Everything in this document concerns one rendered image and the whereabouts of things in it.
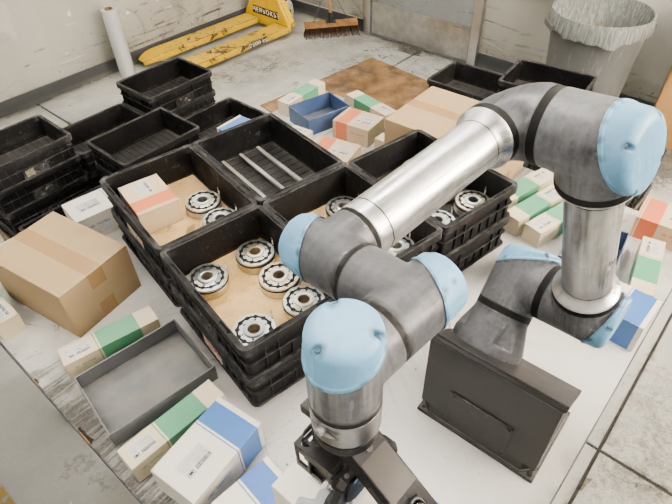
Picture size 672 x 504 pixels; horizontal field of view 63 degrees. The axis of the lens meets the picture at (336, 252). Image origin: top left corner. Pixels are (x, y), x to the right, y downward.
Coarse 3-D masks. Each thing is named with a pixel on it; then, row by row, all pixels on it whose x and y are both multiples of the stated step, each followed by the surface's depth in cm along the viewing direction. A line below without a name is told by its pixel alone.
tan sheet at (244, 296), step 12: (228, 264) 145; (240, 276) 142; (252, 276) 142; (240, 288) 139; (252, 288) 138; (216, 300) 136; (228, 300) 136; (240, 300) 136; (252, 300) 136; (264, 300) 135; (276, 300) 135; (216, 312) 133; (228, 312) 133; (240, 312) 133; (252, 312) 133; (264, 312) 133; (276, 312) 132; (228, 324) 130; (276, 324) 130
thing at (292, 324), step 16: (256, 208) 146; (224, 224) 142; (192, 240) 138; (176, 272) 129; (192, 288) 125; (208, 304) 122; (320, 304) 121; (288, 320) 118; (304, 320) 119; (224, 336) 117; (272, 336) 115; (240, 352) 113; (256, 352) 114
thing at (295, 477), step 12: (300, 456) 73; (288, 468) 72; (300, 468) 72; (276, 480) 71; (288, 480) 71; (300, 480) 71; (312, 480) 71; (276, 492) 70; (288, 492) 70; (300, 492) 70; (312, 492) 70; (360, 492) 69
